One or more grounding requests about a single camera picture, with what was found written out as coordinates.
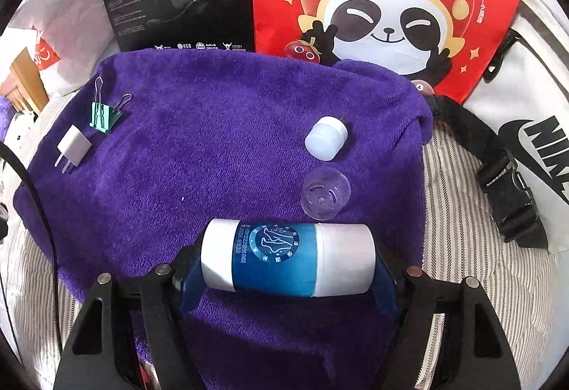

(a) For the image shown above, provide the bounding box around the purple towel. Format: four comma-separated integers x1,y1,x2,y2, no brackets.
14,50,433,389

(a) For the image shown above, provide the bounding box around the black cable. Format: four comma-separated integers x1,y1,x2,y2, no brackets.
0,140,65,355

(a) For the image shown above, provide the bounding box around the white square charger plug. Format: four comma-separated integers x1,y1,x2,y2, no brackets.
54,125,92,174

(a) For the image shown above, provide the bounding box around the purple plush toy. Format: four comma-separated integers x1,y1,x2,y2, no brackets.
0,96,15,141

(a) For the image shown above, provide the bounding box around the clear plastic cap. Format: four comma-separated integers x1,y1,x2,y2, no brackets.
300,167,351,221

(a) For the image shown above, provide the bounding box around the white Miniso plastic bag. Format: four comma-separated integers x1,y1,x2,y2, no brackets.
1,0,114,97

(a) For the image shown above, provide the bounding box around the white Nike waist bag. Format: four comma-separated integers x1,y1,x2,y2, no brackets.
427,0,568,253

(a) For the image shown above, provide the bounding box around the blue white cylinder bottle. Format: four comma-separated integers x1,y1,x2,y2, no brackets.
200,218,376,297

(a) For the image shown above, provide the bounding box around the small white night light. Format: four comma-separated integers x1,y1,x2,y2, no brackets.
305,116,348,162

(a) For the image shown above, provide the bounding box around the wooden furniture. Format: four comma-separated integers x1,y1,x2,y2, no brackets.
1,48,48,115

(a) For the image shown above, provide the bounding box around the green binder clip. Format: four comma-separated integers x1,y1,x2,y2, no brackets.
90,76,133,134

